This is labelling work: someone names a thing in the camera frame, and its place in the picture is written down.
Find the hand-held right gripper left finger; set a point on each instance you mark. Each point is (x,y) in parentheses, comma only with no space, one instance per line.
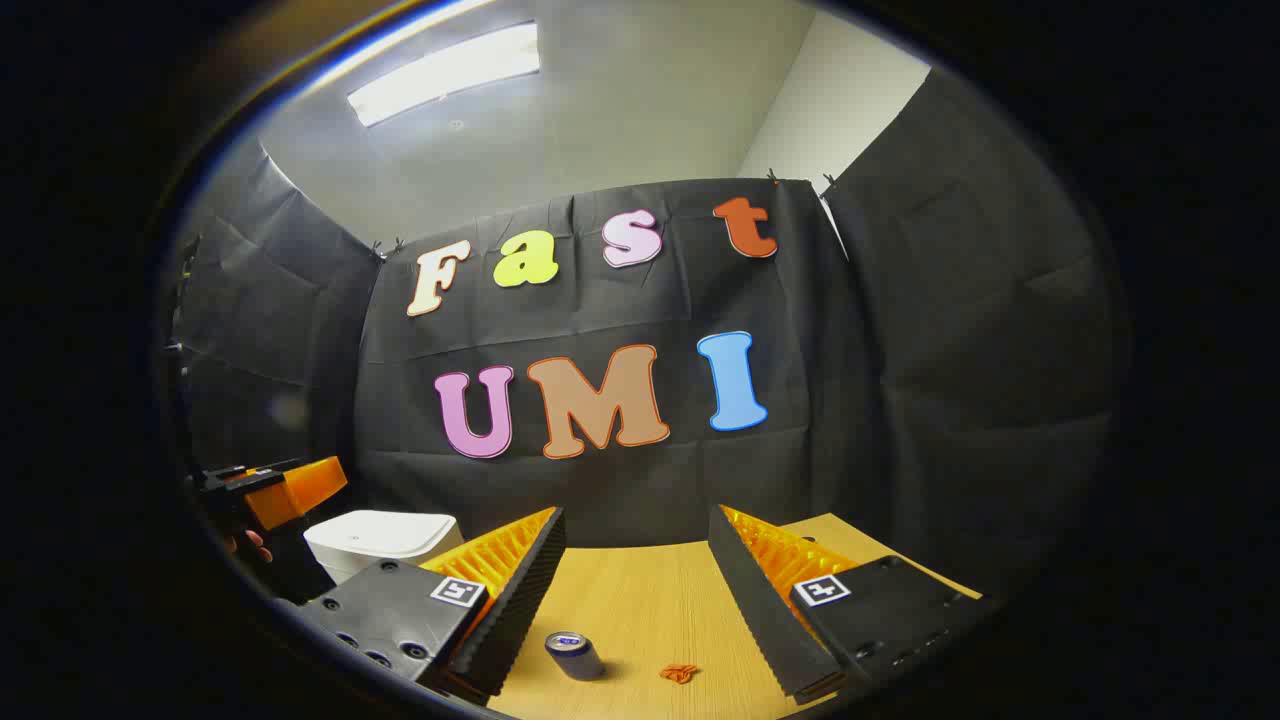
(520,590)

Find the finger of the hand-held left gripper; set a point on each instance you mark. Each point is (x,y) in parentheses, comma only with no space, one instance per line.
(300,490)

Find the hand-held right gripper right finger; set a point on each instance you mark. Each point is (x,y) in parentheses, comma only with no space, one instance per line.
(760,600)

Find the white desktop garbage bin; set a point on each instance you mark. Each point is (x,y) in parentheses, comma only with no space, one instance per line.
(380,540)

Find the orange paper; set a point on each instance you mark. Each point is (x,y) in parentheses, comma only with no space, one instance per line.
(678,674)

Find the wooden desktop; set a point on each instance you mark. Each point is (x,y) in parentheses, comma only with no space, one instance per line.
(650,600)

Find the ceiling light panel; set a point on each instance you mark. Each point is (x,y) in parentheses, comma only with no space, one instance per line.
(445,72)

